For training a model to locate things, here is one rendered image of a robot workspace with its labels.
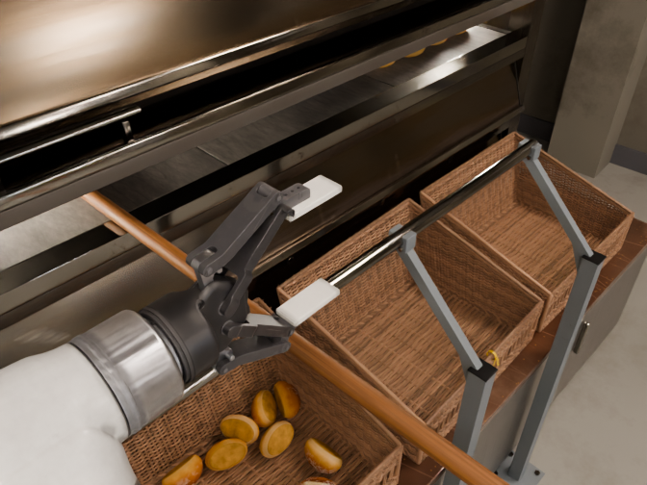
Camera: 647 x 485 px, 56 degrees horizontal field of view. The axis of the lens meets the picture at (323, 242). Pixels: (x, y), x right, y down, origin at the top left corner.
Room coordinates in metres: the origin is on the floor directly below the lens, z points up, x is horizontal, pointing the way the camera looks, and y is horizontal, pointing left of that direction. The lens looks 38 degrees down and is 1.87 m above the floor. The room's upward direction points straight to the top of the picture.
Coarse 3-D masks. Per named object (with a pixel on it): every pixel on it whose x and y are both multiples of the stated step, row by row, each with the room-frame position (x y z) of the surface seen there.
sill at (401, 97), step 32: (512, 32) 1.99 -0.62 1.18; (448, 64) 1.72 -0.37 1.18; (480, 64) 1.76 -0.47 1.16; (384, 96) 1.50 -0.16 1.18; (416, 96) 1.54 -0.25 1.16; (320, 128) 1.32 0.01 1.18; (352, 128) 1.35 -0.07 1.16; (256, 160) 1.17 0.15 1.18; (288, 160) 1.20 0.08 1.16; (192, 192) 1.04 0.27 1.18; (224, 192) 1.07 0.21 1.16; (160, 224) 0.95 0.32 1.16; (64, 256) 0.83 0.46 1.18; (96, 256) 0.86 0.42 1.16; (0, 288) 0.75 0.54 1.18; (32, 288) 0.77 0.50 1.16
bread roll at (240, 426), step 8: (232, 416) 0.88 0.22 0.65; (240, 416) 0.88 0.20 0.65; (224, 424) 0.86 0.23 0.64; (232, 424) 0.86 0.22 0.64; (240, 424) 0.85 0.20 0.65; (248, 424) 0.85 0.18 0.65; (256, 424) 0.86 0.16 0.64; (224, 432) 0.85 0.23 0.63; (232, 432) 0.84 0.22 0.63; (240, 432) 0.84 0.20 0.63; (248, 432) 0.84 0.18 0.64; (256, 432) 0.84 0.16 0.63; (248, 440) 0.83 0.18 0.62
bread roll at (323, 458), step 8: (312, 440) 0.81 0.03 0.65; (304, 448) 0.80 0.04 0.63; (312, 448) 0.79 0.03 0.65; (320, 448) 0.79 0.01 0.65; (328, 448) 0.80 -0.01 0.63; (312, 456) 0.78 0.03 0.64; (320, 456) 0.77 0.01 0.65; (328, 456) 0.77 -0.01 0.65; (336, 456) 0.77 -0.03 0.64; (312, 464) 0.77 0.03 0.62; (320, 464) 0.76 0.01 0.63; (328, 464) 0.76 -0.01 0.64; (336, 464) 0.76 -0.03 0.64; (328, 472) 0.75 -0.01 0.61
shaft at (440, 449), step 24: (96, 192) 0.99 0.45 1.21; (120, 216) 0.92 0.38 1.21; (144, 240) 0.86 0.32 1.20; (264, 312) 0.67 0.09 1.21; (312, 360) 0.58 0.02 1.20; (336, 384) 0.54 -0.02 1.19; (360, 384) 0.53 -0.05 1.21; (384, 408) 0.49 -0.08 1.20; (408, 432) 0.46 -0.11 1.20; (432, 432) 0.45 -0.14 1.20; (432, 456) 0.43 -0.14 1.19; (456, 456) 0.42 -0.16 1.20; (480, 480) 0.39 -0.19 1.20; (504, 480) 0.39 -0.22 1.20
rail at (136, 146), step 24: (504, 0) 1.52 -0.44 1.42; (432, 24) 1.32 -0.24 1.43; (384, 48) 1.20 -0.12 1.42; (312, 72) 1.06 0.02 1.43; (264, 96) 0.97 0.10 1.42; (192, 120) 0.87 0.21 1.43; (216, 120) 0.89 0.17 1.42; (120, 144) 0.79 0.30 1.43; (144, 144) 0.80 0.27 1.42; (72, 168) 0.72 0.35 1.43; (96, 168) 0.74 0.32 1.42; (0, 192) 0.66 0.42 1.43; (24, 192) 0.67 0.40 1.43
